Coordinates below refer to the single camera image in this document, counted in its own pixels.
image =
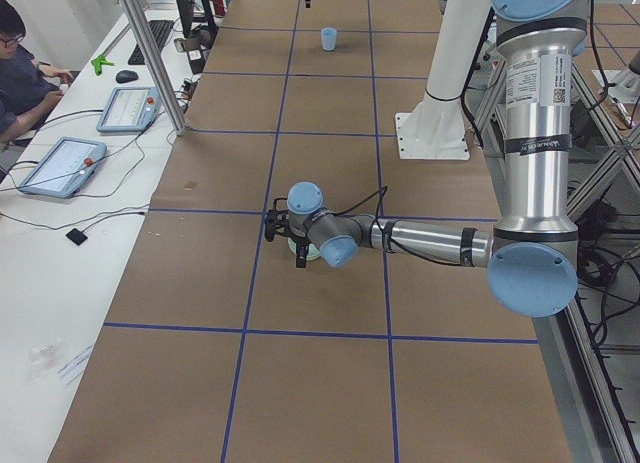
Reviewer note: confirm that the black monitor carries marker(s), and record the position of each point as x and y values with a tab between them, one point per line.
207	32

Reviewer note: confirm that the aluminium frame post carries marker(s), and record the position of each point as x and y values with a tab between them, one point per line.
145	40

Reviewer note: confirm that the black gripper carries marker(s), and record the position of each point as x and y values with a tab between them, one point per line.
301	243

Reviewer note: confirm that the far blue teach pendant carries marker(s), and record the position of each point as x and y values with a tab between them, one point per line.
129	110

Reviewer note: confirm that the seated person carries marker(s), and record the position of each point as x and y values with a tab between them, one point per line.
27	97

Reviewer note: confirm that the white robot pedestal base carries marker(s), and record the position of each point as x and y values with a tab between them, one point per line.
435	129

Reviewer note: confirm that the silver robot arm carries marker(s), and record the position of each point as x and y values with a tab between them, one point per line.
530	255

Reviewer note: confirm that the green plastic clamp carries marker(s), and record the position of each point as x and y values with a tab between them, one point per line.
99	62

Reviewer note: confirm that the clear plastic bag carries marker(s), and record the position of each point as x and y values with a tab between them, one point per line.
46	358

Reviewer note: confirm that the pale green ceramic bowl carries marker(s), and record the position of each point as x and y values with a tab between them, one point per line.
312	252

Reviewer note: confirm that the black computer mouse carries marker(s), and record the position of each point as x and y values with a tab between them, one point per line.
126	76

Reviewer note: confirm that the small black square pad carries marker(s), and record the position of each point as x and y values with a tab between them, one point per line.
76	236

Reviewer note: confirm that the near blue teach pendant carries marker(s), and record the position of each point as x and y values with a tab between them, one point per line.
64	169

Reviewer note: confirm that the light blue plastic cup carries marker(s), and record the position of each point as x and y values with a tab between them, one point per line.
328	38

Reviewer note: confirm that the blue teach pendant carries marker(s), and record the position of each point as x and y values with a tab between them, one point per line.
64	169
129	110

